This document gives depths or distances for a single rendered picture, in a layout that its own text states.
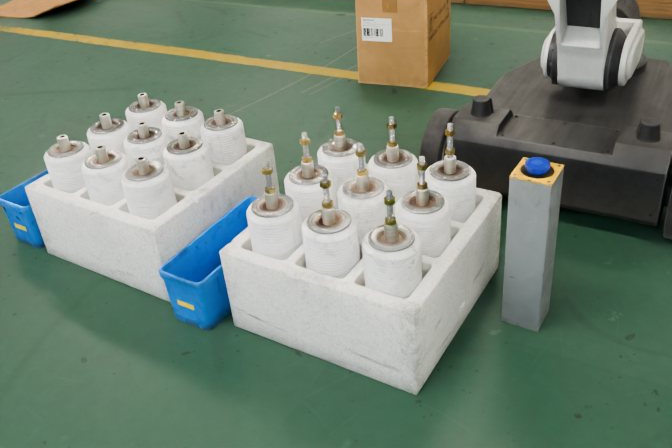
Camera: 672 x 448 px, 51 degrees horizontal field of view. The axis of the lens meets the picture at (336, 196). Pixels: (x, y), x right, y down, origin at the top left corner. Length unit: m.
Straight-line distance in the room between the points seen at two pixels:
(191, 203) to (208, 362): 0.32
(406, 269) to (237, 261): 0.32
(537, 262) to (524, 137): 0.40
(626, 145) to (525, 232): 0.39
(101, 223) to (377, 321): 0.63
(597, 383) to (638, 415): 0.08
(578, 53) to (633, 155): 0.28
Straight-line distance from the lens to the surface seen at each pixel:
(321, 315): 1.22
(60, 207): 1.60
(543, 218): 1.20
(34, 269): 1.72
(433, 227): 1.20
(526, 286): 1.30
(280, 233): 1.23
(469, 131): 1.59
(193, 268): 1.45
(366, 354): 1.22
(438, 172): 1.31
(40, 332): 1.53
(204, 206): 1.48
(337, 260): 1.18
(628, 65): 1.72
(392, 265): 1.11
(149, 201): 1.42
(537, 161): 1.20
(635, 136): 1.57
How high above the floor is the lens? 0.91
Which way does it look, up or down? 32 degrees down
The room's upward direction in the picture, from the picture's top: 5 degrees counter-clockwise
